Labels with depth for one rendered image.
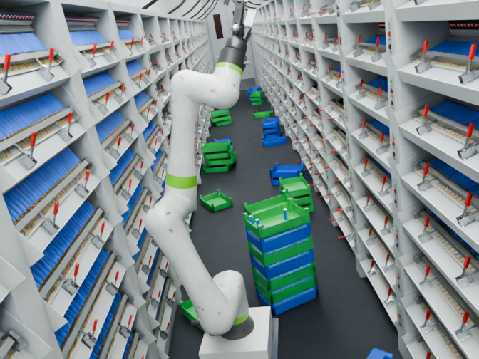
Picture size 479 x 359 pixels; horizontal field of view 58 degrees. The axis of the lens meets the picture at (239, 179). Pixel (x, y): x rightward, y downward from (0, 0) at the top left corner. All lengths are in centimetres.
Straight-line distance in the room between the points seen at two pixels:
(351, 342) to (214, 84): 145
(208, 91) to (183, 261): 57
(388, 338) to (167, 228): 131
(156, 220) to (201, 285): 28
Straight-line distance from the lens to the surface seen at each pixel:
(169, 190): 156
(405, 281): 193
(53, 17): 160
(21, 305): 111
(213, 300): 155
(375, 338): 232
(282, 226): 226
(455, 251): 158
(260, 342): 177
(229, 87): 139
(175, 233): 145
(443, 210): 144
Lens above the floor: 153
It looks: 20 degrees down
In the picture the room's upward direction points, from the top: 10 degrees counter-clockwise
